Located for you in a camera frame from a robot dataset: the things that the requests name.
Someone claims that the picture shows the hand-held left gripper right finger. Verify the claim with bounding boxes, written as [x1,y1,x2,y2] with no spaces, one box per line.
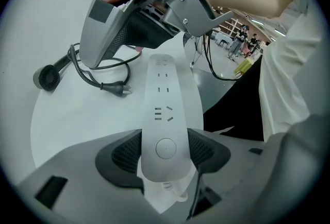
[187,114,330,224]

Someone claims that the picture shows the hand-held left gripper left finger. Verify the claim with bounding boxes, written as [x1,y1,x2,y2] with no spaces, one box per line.
[16,129,166,224]

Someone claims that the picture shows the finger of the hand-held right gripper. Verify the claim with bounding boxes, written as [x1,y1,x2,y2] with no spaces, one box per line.
[78,0,157,69]

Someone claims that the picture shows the black round plug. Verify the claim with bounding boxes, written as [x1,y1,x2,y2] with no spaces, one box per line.
[101,80,133,98]

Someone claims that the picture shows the white power strip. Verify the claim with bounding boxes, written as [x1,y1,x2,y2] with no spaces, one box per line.
[140,53,205,184]

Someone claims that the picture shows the person's black trousers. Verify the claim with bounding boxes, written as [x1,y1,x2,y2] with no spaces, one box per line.
[203,55,266,142]

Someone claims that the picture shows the yellow-green chair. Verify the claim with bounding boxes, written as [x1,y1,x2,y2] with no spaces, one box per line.
[233,58,256,77]

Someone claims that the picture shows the person in white shirt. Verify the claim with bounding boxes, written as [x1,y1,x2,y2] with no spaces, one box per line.
[258,0,326,143]

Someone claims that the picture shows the black hair dryer cable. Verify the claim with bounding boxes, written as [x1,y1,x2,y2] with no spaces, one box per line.
[67,42,142,90]

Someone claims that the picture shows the right hand-held gripper cable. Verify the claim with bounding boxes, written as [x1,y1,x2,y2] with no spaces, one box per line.
[187,0,239,82]

